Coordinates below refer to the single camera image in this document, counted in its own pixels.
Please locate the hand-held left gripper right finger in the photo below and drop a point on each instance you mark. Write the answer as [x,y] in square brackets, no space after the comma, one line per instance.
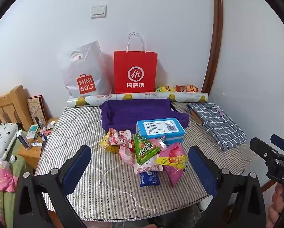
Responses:
[201,168]

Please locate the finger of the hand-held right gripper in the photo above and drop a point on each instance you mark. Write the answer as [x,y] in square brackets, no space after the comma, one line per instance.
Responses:
[280,142]
[263,148]

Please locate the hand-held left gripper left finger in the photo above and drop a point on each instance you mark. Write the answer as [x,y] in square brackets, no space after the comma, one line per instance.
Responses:
[76,168]

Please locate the pink triangular snack packet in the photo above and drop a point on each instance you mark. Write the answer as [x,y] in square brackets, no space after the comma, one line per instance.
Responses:
[175,171]

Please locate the yellow triangular snack packet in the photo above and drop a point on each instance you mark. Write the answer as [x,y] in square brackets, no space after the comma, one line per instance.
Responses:
[106,144]

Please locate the pale pink snack packet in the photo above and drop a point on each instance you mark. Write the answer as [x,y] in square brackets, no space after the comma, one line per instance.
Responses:
[126,155]

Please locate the green triangular snack packet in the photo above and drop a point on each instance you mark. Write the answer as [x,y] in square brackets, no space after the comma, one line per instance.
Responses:
[144,150]

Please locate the purple towel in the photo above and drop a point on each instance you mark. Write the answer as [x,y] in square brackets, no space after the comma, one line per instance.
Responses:
[142,111]

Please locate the person's right hand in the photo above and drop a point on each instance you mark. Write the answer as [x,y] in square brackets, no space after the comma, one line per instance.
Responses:
[278,206]

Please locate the striped quilted mat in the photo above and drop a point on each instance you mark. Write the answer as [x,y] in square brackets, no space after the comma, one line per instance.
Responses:
[80,128]

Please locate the wooden nightstand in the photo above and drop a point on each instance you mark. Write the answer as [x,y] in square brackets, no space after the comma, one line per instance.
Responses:
[30,156]

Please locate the grey checked cloth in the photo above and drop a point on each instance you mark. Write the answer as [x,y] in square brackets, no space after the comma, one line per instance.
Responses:
[218,123]

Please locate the blue snack packet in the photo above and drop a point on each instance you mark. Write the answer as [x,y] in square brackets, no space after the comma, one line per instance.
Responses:
[149,179]

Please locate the pink and white snack packet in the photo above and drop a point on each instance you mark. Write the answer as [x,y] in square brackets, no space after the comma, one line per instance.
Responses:
[148,168]

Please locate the blue cardboard box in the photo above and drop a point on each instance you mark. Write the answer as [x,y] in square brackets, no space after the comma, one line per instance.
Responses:
[161,128]

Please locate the teal and white box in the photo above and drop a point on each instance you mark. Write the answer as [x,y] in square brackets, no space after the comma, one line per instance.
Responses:
[32,131]

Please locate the patterned book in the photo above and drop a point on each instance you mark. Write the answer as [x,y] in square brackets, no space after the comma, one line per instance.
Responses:
[36,109]

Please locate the pink printed blanket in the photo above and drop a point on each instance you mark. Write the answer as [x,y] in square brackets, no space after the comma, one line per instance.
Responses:
[2,175]

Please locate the white flower print pillow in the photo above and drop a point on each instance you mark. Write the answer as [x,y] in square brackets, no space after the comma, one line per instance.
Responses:
[2,137]

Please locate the orange snack bag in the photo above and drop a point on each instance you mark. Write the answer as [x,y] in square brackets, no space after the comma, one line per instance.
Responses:
[187,88]

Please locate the yellow snack bag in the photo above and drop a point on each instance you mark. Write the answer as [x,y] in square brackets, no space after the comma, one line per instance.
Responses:
[165,89]

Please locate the rolled fruit print mat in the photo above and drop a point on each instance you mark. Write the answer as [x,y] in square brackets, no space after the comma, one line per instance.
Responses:
[142,97]

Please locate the wooden headboard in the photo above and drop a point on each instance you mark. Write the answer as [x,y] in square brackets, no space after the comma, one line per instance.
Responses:
[6,104]

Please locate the white plastic shopping bag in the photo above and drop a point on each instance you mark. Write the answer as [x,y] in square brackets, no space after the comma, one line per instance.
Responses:
[85,71]

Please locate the red paper bag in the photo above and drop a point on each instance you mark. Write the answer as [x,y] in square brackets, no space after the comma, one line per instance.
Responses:
[134,73]

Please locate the brown wooden door frame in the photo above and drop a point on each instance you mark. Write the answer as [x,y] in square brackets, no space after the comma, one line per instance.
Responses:
[215,40]

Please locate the white light switch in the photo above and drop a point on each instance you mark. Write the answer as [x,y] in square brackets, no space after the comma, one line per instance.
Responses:
[98,11]

